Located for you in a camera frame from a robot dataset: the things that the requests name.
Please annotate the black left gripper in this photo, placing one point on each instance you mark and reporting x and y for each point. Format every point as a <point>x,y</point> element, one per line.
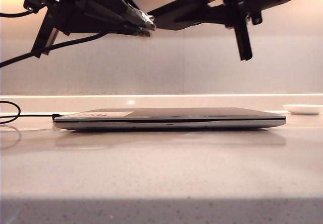
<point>65,14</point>

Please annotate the silver Dell laptop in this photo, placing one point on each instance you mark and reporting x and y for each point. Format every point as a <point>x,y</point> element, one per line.
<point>176,125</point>

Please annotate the small white dish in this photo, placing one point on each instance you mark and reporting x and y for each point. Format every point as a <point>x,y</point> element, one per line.
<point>302,109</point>

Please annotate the white red laptop sticker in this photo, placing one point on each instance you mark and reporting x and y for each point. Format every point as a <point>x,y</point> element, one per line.
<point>106,113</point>

